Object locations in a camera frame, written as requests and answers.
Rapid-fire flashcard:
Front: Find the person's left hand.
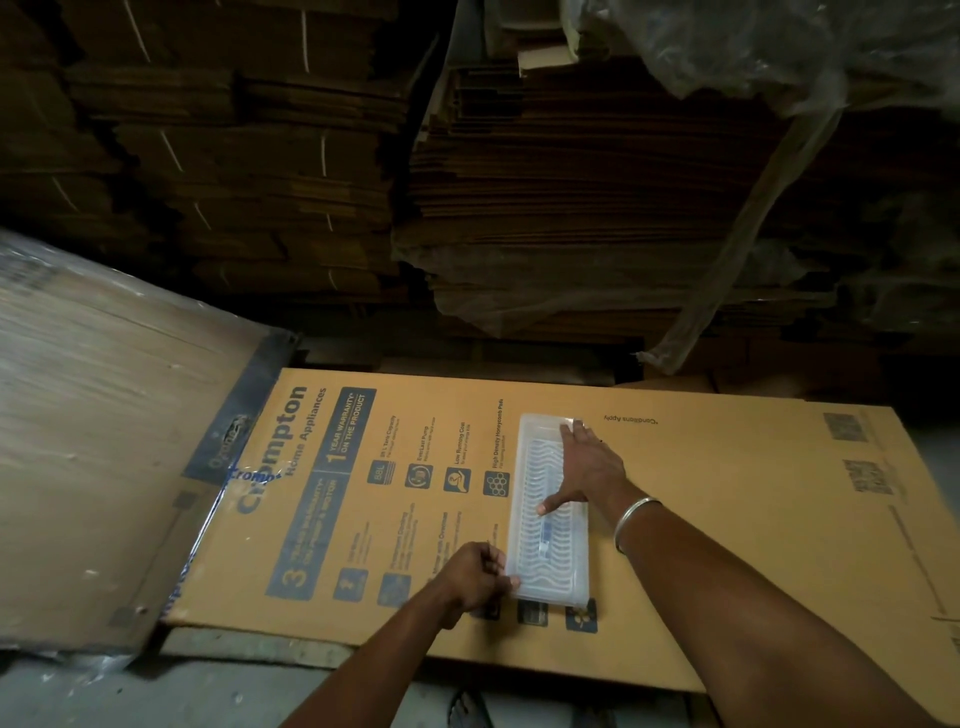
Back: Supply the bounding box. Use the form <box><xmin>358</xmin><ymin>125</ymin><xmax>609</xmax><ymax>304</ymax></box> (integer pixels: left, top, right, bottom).
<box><xmin>433</xmin><ymin>541</ymin><xmax>522</xmax><ymax>618</ymax></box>

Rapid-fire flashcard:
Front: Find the person's right hand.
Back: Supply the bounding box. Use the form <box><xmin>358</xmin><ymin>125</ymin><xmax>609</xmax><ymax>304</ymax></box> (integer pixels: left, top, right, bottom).
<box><xmin>535</xmin><ymin>419</ymin><xmax>633</xmax><ymax>520</ymax></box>

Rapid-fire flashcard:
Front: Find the clear plastic tray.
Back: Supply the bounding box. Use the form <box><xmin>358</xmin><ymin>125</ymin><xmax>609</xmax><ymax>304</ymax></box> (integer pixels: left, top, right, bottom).
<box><xmin>503</xmin><ymin>411</ymin><xmax>594</xmax><ymax>611</ymax></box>

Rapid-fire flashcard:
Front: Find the person's right forearm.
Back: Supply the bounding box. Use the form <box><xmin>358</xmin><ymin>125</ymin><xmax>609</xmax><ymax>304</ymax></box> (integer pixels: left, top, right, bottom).
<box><xmin>615</xmin><ymin>480</ymin><xmax>943</xmax><ymax>728</ymax></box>

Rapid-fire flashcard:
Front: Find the person's left forearm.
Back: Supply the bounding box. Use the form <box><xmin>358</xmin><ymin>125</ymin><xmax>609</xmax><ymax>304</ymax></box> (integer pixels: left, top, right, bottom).
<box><xmin>280</xmin><ymin>592</ymin><xmax>468</xmax><ymax>728</ymax></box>

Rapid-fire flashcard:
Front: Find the dark sandal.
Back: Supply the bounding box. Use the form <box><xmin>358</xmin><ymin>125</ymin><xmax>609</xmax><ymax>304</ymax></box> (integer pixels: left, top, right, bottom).
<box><xmin>447</xmin><ymin>687</ymin><xmax>496</xmax><ymax>728</ymax></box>

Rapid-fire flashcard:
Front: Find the flat printed cardboard box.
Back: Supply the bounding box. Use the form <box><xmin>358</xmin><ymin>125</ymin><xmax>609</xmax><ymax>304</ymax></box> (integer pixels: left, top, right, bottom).
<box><xmin>160</xmin><ymin>366</ymin><xmax>960</xmax><ymax>696</ymax></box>

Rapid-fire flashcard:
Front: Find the brown flattened carton stack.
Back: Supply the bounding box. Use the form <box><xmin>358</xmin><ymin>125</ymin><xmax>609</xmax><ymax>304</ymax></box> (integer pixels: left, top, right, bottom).
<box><xmin>391</xmin><ymin>0</ymin><xmax>960</xmax><ymax>348</ymax></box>

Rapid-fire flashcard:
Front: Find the plastic-wrapped cardboard sheet stack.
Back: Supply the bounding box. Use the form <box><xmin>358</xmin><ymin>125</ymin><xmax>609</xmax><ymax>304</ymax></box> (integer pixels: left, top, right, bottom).
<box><xmin>0</xmin><ymin>228</ymin><xmax>303</xmax><ymax>663</ymax></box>

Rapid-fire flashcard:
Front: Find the clear plastic sheet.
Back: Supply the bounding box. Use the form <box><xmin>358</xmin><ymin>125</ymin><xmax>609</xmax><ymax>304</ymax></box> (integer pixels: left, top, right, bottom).
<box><xmin>558</xmin><ymin>0</ymin><xmax>960</xmax><ymax>377</ymax></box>

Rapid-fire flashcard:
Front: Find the silver bracelet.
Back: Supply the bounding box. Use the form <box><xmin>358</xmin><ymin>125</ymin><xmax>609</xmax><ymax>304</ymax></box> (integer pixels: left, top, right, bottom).
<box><xmin>612</xmin><ymin>495</ymin><xmax>665</xmax><ymax>557</ymax></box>

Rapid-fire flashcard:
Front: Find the dark strapped flattened carton stack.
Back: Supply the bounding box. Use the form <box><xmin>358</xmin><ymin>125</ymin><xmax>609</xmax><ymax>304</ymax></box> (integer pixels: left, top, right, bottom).
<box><xmin>0</xmin><ymin>0</ymin><xmax>456</xmax><ymax>303</ymax></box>

